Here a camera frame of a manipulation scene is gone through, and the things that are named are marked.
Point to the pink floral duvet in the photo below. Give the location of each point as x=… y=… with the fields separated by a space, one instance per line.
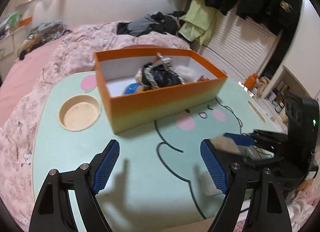
x=67 y=55

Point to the mint cartoon lap table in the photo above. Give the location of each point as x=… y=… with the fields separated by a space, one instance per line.
x=154 y=185

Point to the orange storage box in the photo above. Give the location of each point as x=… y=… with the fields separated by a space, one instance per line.
x=116 y=69

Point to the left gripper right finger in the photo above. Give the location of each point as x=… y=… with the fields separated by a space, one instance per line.
x=267 y=208

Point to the light green garment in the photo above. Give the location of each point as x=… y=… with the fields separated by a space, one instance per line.
x=199 y=22

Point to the white fur pompom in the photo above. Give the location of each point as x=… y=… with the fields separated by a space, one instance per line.
x=186 y=74

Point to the grey patterned clothes pile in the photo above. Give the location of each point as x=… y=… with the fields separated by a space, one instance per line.
x=49 y=31

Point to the dark clothes pile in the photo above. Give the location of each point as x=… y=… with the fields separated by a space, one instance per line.
x=159 y=22

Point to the white sock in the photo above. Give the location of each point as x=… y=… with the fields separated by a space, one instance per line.
x=207 y=185

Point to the orange bottle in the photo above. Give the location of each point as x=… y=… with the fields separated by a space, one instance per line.
x=251 y=81

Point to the navy lace scrunchie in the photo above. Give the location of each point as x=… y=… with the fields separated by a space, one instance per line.
x=160 y=76

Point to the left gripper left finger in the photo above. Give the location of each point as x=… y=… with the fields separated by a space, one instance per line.
x=53 y=211

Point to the brown card box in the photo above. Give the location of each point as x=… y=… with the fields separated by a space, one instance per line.
x=203 y=78

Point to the brown bear plush blue cap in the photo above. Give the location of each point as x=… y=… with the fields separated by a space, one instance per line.
x=133 y=88

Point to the dark red pillow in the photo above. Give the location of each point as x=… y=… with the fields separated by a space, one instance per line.
x=142 y=46

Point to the white desk drawers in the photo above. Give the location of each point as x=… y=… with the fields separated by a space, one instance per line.
x=13 y=40

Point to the brown fur pompom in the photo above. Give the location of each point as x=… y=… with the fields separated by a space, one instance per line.
x=226 y=144

